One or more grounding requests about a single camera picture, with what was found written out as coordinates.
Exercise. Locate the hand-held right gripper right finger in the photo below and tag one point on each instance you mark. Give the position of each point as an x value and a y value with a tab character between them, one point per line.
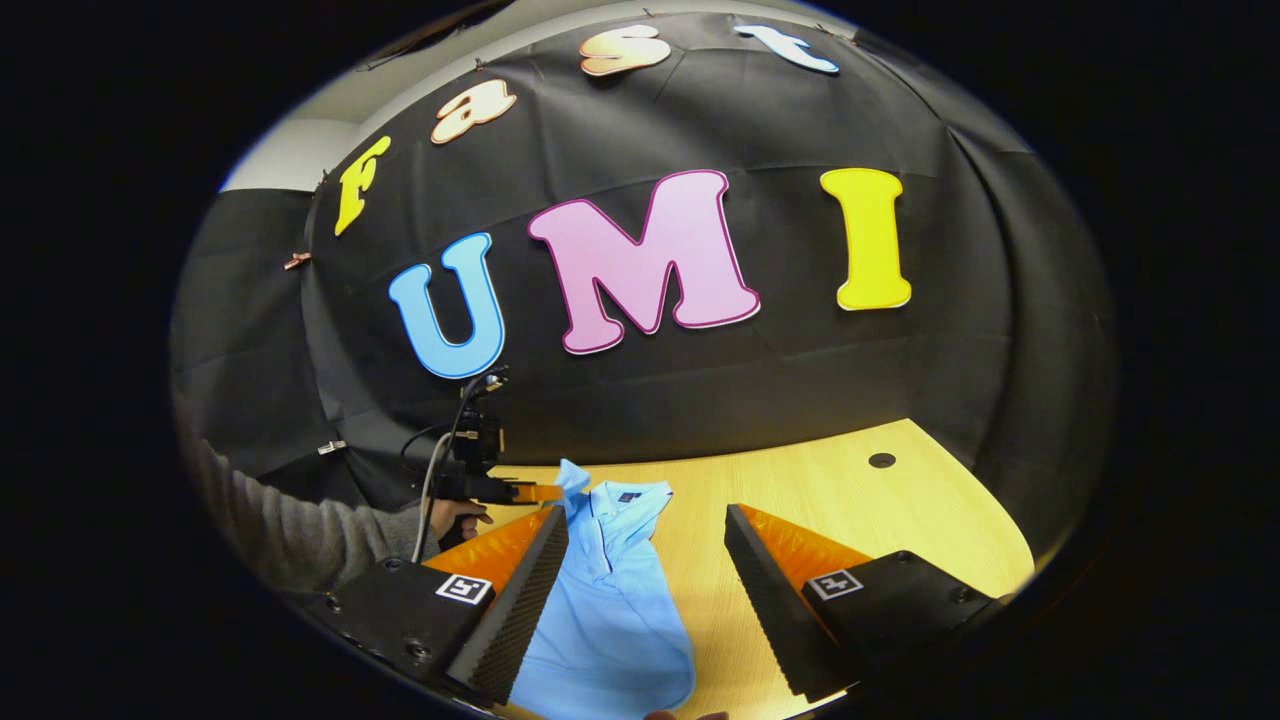
765	610

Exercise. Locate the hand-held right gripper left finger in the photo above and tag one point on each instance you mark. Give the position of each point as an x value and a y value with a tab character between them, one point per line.
530	600

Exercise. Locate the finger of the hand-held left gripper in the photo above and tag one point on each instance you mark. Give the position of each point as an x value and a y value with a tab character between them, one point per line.
540	493

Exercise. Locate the light blue T-shirt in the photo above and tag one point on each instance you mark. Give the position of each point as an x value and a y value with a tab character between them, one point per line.
610	600

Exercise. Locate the white clip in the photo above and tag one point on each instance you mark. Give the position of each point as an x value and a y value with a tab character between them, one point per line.
332	447

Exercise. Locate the red clip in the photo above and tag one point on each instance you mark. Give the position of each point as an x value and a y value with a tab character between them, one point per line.
296	260

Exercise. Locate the black backdrop cloth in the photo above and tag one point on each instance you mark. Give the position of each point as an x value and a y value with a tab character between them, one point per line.
950	350

